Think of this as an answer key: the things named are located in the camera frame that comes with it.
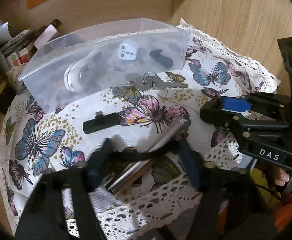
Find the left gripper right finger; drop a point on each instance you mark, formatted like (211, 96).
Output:
(231, 206)

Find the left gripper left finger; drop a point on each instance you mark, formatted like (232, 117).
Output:
(44, 217)

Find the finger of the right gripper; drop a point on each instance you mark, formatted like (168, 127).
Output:
(212, 113)
(248, 102)

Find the silver metal pen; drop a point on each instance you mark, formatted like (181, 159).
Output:
(135, 170)

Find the black usb adapter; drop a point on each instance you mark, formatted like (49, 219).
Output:
(166, 62)

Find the white power adapter cube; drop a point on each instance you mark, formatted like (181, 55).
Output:
(128, 51)

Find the black gold lipstick tube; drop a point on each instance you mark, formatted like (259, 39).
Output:
(100, 122)

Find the white oval hair brush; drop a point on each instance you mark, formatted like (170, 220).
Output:
(79, 77)

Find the person right hand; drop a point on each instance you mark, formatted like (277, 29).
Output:
(282, 180)

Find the butterfly print lace cloth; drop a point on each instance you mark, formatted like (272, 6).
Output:
(163, 195)

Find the clear plastic storage box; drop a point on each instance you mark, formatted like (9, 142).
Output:
(44, 73)

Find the small pink card box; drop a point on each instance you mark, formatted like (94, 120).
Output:
(47, 33)

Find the stack of papers and magazines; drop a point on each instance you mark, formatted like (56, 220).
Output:
(16, 48)

